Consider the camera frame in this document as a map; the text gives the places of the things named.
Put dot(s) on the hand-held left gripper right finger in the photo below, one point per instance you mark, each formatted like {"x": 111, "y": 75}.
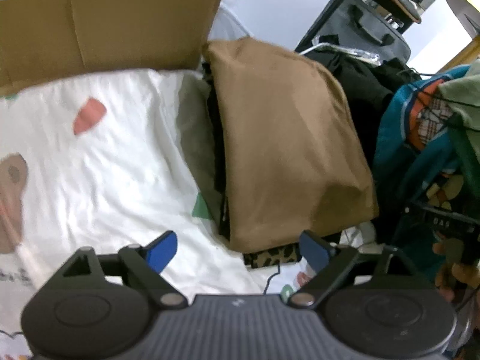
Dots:
{"x": 315, "y": 251}

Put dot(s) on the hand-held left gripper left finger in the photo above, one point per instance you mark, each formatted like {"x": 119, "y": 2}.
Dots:
{"x": 161, "y": 251}

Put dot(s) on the brown printed t-shirt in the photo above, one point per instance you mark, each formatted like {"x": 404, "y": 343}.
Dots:
{"x": 281, "y": 138}

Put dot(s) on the black clothes pile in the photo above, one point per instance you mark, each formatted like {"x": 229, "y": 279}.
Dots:
{"x": 360, "y": 78}

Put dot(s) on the person's right hand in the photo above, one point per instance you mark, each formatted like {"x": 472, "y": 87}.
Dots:
{"x": 461, "y": 279}

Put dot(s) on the leopard print cloth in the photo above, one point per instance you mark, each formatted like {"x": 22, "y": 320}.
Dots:
{"x": 270, "y": 257}

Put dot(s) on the teal printed garment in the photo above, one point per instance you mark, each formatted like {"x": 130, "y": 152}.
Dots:
{"x": 393, "y": 138}

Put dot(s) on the cream bear print blanket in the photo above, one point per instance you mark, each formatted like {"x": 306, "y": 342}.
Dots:
{"x": 131, "y": 157}

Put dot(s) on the folded black garment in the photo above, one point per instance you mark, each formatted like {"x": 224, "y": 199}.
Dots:
{"x": 219, "y": 157}

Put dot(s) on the clear plastic hanger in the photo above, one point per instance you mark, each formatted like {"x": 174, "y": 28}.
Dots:
{"x": 360, "y": 54}

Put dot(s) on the folded brown cardboard sheet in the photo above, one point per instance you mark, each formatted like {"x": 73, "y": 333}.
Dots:
{"x": 112, "y": 26}

